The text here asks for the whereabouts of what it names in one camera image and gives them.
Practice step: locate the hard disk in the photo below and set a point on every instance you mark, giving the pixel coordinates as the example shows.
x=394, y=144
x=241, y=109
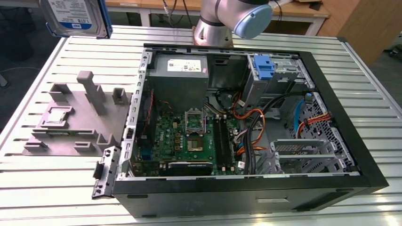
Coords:
x=73, y=16

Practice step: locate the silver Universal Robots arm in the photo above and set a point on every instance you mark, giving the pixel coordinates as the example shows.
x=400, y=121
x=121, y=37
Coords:
x=213, y=30

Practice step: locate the grey metal disk bay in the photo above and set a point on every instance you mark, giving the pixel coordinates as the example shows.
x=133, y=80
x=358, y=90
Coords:
x=297, y=142

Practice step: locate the thin locking lever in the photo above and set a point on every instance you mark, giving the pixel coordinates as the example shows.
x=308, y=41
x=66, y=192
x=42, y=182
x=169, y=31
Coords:
x=205, y=124

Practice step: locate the green motherboard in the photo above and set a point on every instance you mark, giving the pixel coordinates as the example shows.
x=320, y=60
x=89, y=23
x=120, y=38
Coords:
x=169, y=131

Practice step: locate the CPU socket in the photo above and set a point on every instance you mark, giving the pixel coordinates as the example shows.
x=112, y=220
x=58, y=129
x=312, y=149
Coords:
x=196, y=144

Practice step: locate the grey power supply unit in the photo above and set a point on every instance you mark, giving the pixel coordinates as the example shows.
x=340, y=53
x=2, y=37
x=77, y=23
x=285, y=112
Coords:
x=179, y=84

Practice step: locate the black RAM slot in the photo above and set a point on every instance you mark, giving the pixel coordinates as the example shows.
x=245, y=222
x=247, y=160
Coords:
x=225, y=141

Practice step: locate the black fan shroud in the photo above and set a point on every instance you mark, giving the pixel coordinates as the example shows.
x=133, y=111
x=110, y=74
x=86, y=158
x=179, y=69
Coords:
x=225, y=75

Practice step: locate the black graphics card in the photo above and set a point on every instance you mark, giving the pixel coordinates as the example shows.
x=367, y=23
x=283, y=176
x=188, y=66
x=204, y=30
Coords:
x=188, y=166

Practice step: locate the blue expansion slot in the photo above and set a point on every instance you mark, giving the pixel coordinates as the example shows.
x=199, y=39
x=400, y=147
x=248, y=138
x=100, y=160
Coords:
x=145, y=154

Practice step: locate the blue plastic drive latch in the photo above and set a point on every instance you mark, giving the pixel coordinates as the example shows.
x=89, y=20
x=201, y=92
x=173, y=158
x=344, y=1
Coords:
x=263, y=68

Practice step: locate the grey metal drive cage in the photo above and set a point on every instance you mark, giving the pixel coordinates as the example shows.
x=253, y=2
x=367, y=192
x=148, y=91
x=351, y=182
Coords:
x=281, y=82

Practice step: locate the black PC case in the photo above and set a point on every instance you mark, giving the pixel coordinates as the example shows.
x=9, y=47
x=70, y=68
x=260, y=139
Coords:
x=203, y=197

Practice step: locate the grey parts rack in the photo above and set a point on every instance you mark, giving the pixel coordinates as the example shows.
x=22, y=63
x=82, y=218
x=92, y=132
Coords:
x=81, y=122

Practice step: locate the green RAM stick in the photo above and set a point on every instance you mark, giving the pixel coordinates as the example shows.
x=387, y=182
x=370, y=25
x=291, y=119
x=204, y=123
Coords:
x=58, y=134

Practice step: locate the silver CPU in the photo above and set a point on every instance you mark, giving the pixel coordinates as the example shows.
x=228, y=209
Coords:
x=54, y=116

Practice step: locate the wooden desk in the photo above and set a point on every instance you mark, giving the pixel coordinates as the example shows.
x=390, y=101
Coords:
x=307, y=11

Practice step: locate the brown wooden cabinet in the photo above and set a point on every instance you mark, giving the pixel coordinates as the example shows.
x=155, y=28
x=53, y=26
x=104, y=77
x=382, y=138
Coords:
x=370, y=23

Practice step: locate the black wheeled chair base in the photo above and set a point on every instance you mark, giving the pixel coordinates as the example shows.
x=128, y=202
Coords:
x=395, y=50

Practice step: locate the grey card retention bracket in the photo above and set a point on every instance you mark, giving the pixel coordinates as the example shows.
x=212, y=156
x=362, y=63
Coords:
x=108, y=169

